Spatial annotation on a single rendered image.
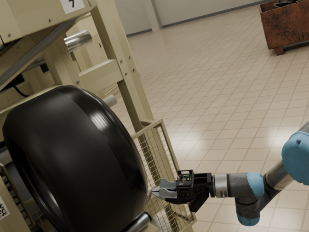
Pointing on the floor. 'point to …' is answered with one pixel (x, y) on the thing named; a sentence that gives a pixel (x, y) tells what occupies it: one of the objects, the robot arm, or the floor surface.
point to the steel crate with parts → (284, 23)
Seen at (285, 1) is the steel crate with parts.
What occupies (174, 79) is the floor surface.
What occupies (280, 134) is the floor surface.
